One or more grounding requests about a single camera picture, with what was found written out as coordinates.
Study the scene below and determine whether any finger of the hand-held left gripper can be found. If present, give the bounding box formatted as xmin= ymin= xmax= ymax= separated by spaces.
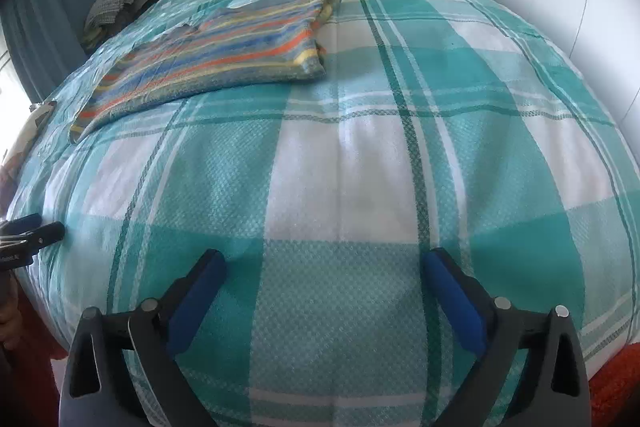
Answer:
xmin=0 ymin=214 xmax=44 ymax=238
xmin=0 ymin=221 xmax=66 ymax=256

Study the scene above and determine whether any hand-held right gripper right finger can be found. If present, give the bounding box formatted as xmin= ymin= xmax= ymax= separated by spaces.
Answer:
xmin=421 ymin=247 xmax=594 ymax=427

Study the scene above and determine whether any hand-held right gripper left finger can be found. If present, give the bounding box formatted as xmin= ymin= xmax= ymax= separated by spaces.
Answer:
xmin=59 ymin=249 xmax=227 ymax=427

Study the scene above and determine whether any striped knit sweater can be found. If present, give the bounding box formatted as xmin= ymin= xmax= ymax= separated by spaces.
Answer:
xmin=69 ymin=0 xmax=343 ymax=144

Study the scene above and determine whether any person's left hand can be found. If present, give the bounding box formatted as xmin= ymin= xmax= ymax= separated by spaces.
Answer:
xmin=0 ymin=294 xmax=22 ymax=350

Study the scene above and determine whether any teal plaid bedspread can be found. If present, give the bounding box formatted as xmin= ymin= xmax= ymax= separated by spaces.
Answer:
xmin=7 ymin=0 xmax=640 ymax=427

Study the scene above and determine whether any red rug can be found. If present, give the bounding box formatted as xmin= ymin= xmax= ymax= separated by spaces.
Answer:
xmin=582 ymin=342 xmax=640 ymax=427

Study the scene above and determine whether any teal curtain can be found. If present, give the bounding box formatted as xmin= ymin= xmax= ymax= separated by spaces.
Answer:
xmin=0 ymin=0 xmax=115 ymax=105

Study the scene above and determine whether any folded checkered cloth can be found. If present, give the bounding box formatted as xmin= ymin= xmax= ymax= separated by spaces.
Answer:
xmin=84 ymin=0 xmax=143 ymax=32

